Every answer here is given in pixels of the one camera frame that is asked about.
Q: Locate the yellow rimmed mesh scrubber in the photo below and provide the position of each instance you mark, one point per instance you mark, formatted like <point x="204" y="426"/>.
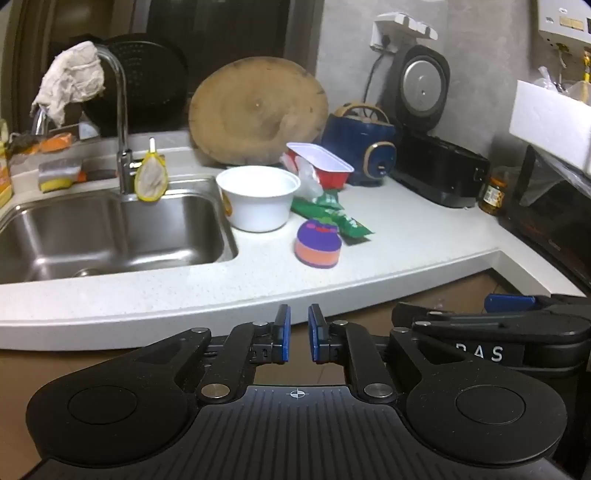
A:
<point x="150" y="177"/>

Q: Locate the chrome kitchen faucet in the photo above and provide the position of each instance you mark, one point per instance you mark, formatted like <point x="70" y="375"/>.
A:
<point x="121" y="115"/>

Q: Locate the clear plastic bags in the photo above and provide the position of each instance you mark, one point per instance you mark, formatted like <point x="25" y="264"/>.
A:
<point x="549" y="78"/>

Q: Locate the black perforated colander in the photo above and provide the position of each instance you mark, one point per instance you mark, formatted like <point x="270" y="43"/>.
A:
<point x="147" y="78"/>

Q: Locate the round wooden cutting board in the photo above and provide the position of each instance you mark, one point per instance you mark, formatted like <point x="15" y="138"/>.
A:
<point x="254" y="110"/>

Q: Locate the kitchen cleaver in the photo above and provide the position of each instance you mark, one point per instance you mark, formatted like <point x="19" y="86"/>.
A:
<point x="60" y="167"/>

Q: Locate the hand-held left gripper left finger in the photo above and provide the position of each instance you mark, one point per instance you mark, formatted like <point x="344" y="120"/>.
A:
<point x="284" y="332"/>

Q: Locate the dark scouring pad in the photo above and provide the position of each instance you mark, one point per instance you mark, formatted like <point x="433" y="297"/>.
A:
<point x="25" y="144"/>

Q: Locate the green snack packet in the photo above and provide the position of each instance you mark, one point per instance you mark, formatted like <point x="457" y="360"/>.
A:
<point x="323" y="210"/>

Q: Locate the stainless steel sink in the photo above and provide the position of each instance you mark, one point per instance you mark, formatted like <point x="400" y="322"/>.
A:
<point x="115" y="230"/>

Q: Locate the blue rice cooker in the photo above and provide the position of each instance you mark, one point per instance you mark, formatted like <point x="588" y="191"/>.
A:
<point x="351" y="143"/>

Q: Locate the red plastic food tray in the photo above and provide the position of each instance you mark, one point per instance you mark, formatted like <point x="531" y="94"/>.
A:
<point x="334" y="177"/>

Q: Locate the yellow sponge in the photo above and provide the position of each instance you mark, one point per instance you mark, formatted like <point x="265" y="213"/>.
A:
<point x="55" y="185"/>

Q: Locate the white plastic bowl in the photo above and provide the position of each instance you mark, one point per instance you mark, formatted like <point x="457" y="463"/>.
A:
<point x="258" y="207"/>

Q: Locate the black rice cooker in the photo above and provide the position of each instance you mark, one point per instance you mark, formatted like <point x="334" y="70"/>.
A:
<point x="438" y="170"/>

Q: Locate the white water heater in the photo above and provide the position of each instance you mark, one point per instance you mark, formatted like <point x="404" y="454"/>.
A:
<point x="568" y="23"/>

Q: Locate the white foam box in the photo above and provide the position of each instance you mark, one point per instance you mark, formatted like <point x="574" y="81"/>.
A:
<point x="545" y="120"/>

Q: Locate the white crumpled cloth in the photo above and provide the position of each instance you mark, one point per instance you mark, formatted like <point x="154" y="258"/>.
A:
<point x="74" y="74"/>

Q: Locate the black countertop oven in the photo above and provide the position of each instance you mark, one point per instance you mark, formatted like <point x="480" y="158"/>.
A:
<point x="554" y="221"/>

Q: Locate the glass jar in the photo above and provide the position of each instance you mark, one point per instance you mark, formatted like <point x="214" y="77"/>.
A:
<point x="491" y="194"/>

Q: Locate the yellow detergent bottle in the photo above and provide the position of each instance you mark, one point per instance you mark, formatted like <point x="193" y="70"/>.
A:
<point x="4" y="175"/>

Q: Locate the purple orange sponge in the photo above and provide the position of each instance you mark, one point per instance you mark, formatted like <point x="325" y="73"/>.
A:
<point x="316" y="244"/>

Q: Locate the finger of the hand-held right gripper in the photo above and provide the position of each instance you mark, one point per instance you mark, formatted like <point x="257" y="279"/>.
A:
<point x="438" y="321"/>
<point x="510" y="304"/>

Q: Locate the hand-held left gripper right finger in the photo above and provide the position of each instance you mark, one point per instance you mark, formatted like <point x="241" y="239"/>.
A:
<point x="315" y="332"/>

